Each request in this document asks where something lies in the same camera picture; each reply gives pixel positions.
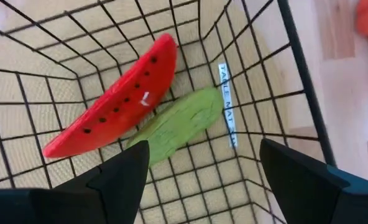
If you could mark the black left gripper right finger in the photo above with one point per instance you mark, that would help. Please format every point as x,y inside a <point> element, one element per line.
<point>311,193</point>

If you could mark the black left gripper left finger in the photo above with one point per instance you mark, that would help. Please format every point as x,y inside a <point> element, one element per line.
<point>78,202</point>

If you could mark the red watermelon slice toy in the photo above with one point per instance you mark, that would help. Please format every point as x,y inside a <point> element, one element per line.
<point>118,102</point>

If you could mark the white table mat label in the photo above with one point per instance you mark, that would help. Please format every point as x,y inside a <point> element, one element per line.
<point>227,99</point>

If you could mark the light green cucumber toy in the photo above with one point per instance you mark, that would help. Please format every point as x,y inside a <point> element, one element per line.
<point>181,121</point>

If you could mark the round woven table mat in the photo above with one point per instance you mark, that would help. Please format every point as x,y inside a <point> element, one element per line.
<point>191,203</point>

